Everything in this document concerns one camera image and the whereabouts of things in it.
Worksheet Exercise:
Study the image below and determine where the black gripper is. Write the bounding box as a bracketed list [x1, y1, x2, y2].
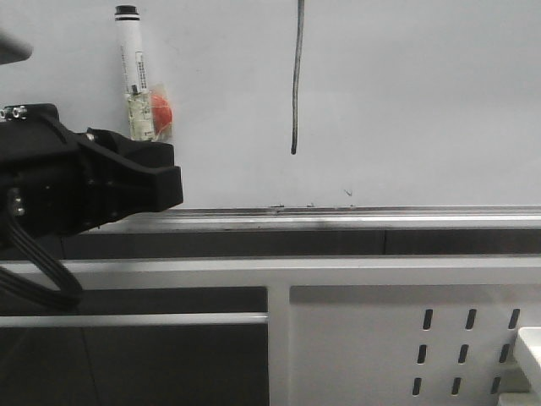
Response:
[1, 103, 183, 250]

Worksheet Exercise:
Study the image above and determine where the red round magnet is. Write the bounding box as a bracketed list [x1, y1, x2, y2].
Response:
[151, 93, 172, 132]

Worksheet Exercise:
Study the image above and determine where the white whiteboard marker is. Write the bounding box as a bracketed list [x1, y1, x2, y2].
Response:
[114, 5, 156, 141]

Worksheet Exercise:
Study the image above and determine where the white whiteboard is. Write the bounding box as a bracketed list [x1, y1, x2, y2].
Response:
[0, 0, 541, 211]

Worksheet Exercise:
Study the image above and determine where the white plastic bin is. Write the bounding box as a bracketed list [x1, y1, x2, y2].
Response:
[497, 326, 540, 405]

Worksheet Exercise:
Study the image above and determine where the aluminium whiteboard tray rail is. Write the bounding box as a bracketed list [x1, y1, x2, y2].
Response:
[88, 206, 540, 235]

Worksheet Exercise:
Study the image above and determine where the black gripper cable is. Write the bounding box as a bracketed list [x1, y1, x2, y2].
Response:
[0, 188, 84, 314]

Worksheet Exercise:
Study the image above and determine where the white metal pegboard frame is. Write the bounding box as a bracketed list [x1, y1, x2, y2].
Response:
[1, 255, 540, 405]

